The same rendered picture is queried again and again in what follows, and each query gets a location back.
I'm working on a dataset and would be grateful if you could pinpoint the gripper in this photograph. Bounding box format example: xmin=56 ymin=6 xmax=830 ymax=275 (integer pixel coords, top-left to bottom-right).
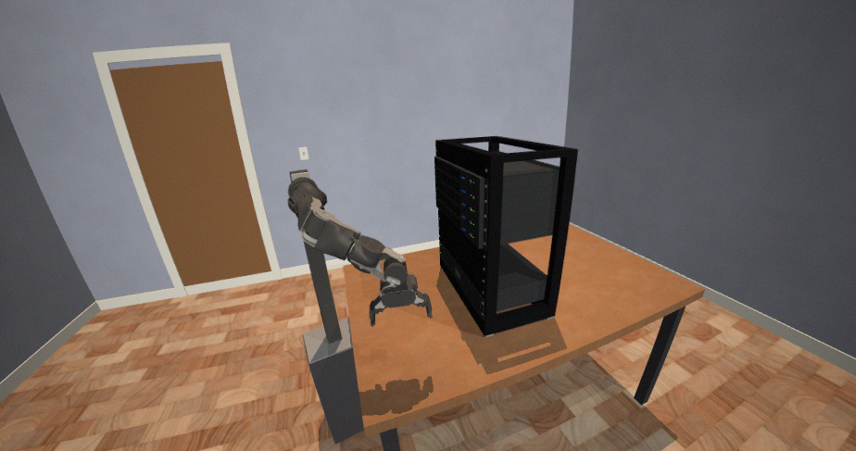
xmin=370 ymin=274 xmax=433 ymax=327

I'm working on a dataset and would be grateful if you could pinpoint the black server rack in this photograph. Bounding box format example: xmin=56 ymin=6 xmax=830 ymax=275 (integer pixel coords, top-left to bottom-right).
xmin=434 ymin=136 xmax=578 ymax=337

